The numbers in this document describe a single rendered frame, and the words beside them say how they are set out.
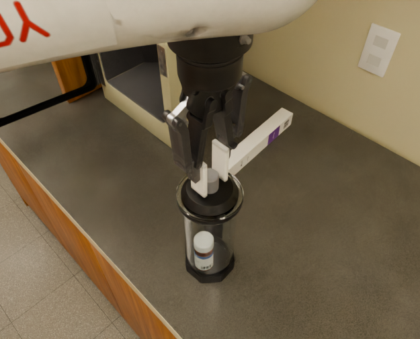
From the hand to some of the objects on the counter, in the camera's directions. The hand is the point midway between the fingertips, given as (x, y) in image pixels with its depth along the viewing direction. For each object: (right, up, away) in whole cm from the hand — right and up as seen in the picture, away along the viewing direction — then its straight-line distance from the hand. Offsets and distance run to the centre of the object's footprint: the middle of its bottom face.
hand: (210, 169), depth 56 cm
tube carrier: (0, -18, +20) cm, 27 cm away
